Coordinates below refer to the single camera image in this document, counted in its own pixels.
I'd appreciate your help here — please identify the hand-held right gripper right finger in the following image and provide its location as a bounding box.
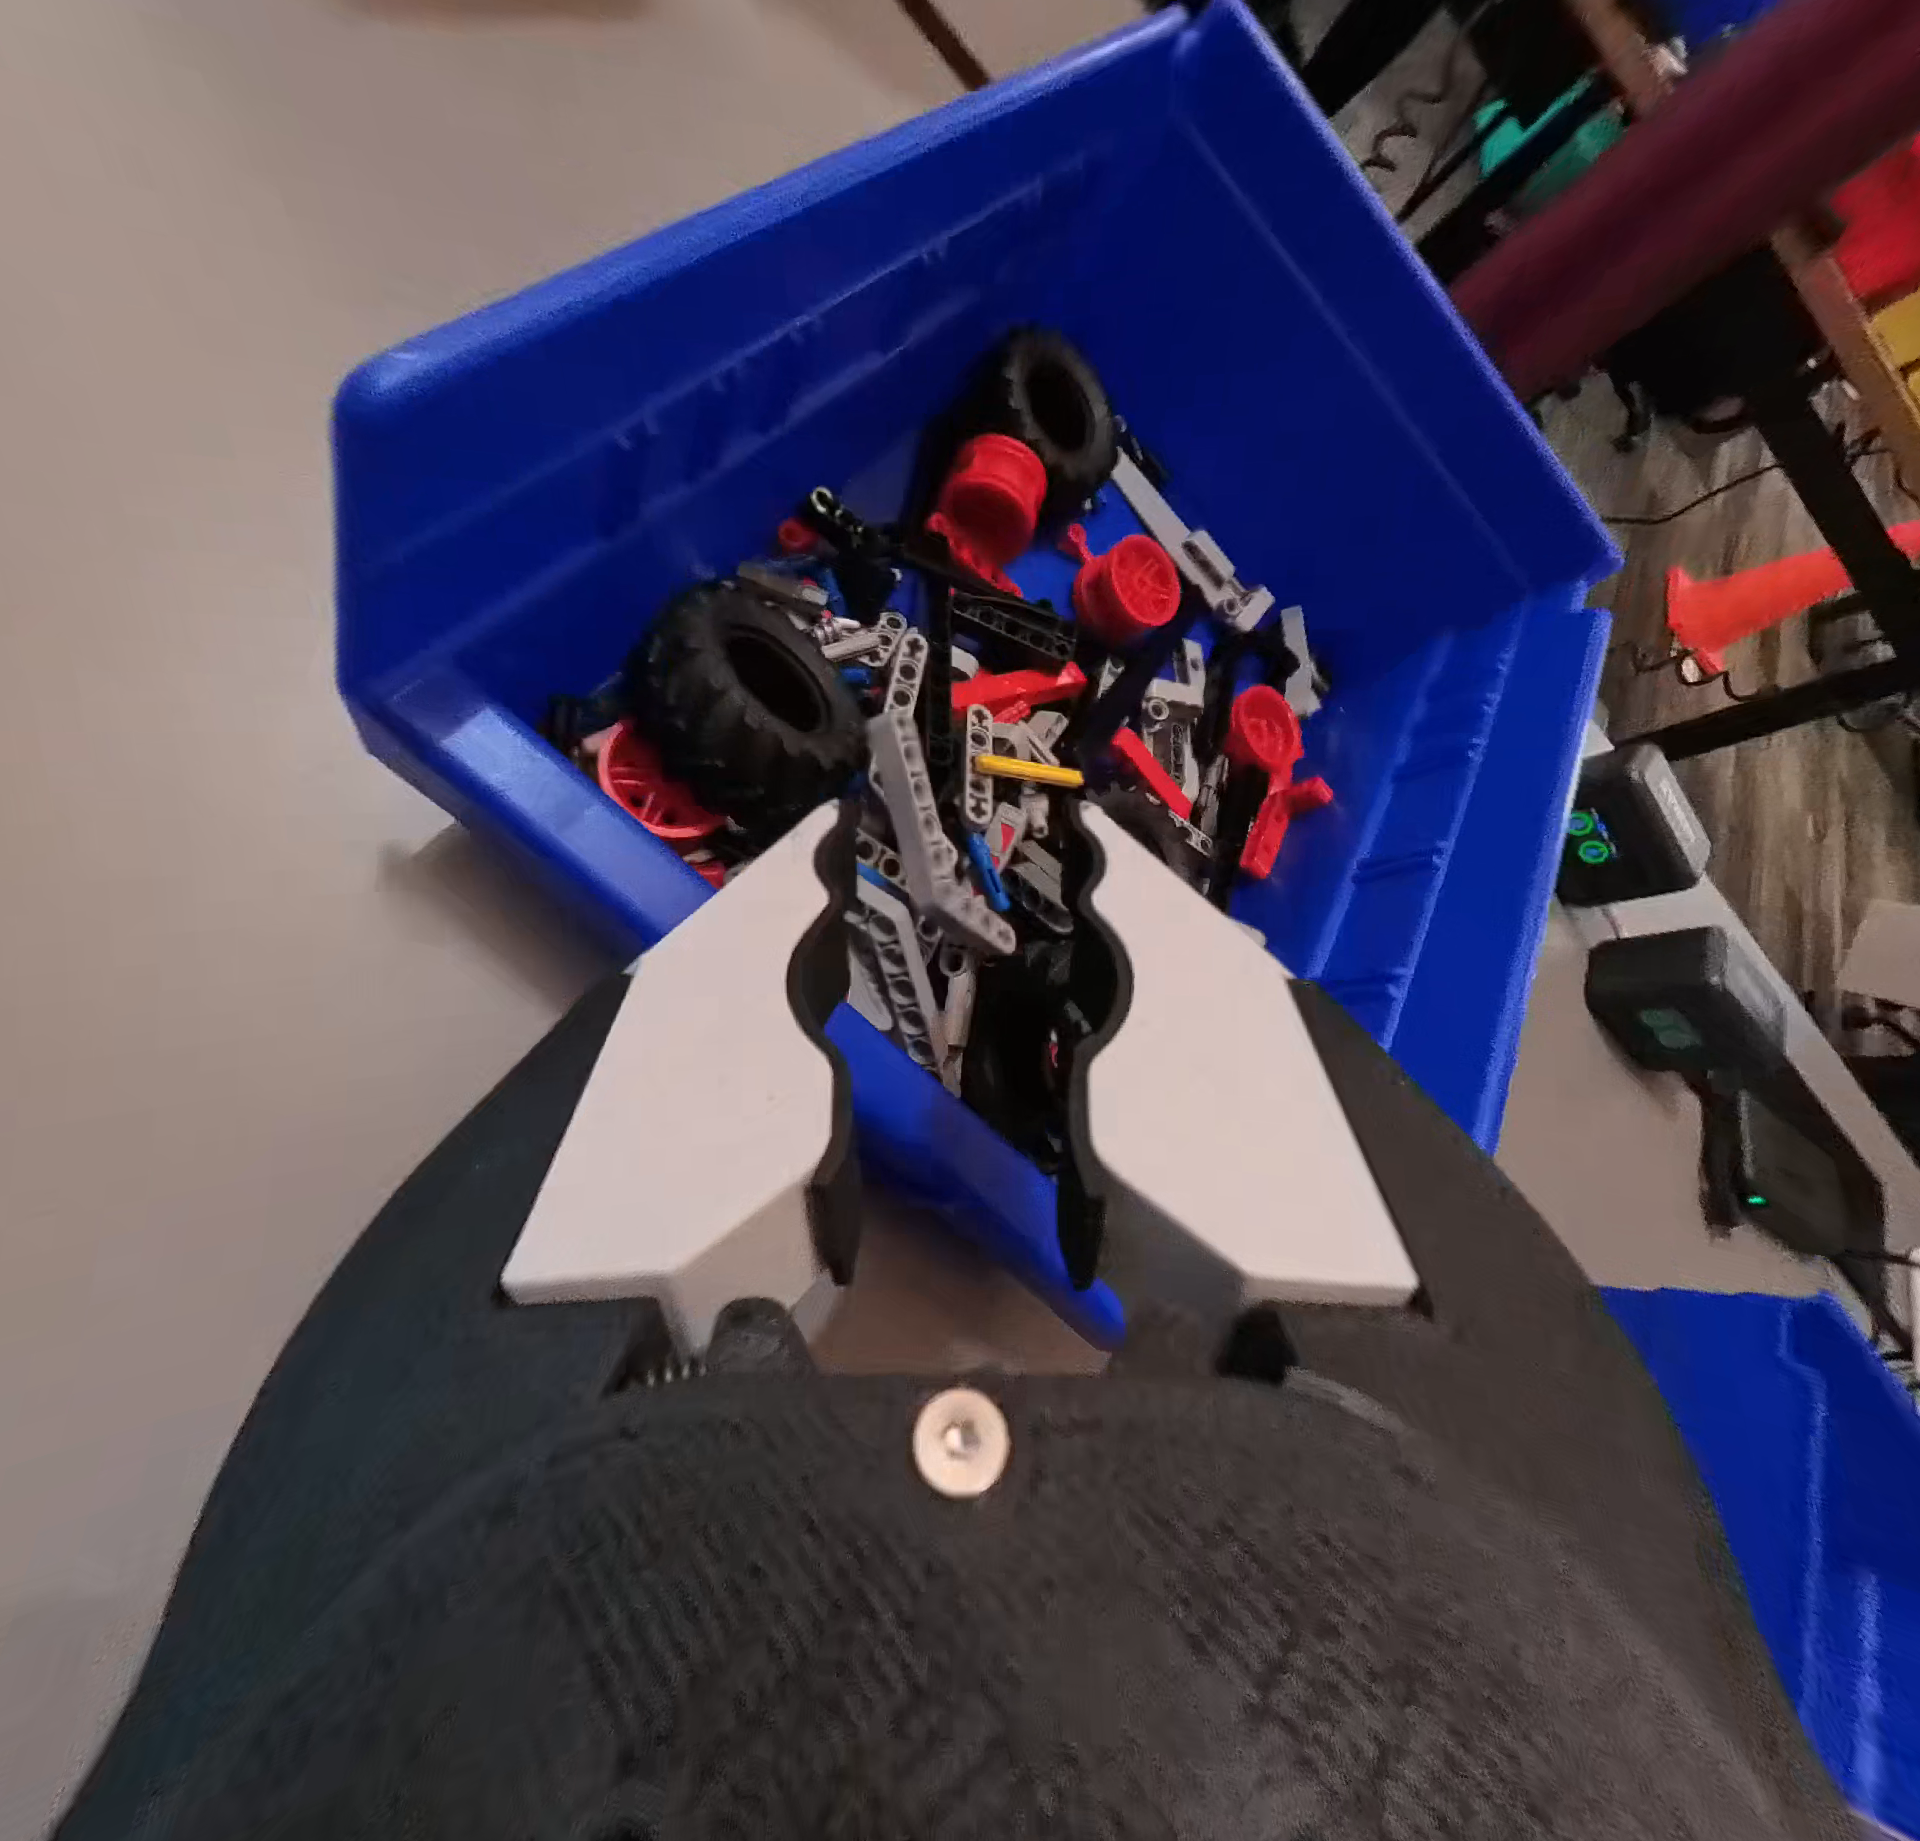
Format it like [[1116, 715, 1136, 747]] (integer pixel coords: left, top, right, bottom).
[[1055, 797, 1425, 1348]]

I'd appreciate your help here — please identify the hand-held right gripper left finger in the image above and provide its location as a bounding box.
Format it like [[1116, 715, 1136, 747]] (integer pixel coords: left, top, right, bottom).
[[500, 805, 866, 1347]]

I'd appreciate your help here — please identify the pile of lego pieces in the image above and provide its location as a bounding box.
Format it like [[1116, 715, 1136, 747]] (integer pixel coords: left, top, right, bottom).
[[540, 326, 1340, 1171]]

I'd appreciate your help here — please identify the blue plastic storage bin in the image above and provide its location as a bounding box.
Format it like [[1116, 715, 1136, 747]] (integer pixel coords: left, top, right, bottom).
[[330, 0, 1625, 1350], [1596, 1287, 1920, 1841]]

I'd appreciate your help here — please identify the black lego tyre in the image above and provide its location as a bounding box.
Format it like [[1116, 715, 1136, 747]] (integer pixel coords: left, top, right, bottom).
[[637, 582, 872, 835]]

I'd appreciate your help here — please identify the black battery charger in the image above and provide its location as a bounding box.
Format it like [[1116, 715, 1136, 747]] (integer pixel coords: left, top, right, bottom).
[[1557, 744, 1715, 911], [1583, 926, 1888, 1261]]

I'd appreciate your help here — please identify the orange traffic cone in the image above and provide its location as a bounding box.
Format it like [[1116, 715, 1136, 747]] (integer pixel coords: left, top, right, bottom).
[[1663, 522, 1920, 685]]

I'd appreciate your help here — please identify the teal plastic crate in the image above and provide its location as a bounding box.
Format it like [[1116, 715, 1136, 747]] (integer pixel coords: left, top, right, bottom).
[[1476, 78, 1632, 220]]

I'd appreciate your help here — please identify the maroon water bottle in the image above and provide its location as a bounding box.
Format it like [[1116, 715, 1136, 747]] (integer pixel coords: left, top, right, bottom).
[[1447, 0, 1920, 405]]

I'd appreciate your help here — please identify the red plastic bin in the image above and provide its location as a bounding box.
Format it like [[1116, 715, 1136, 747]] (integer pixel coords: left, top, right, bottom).
[[1822, 138, 1920, 316]]

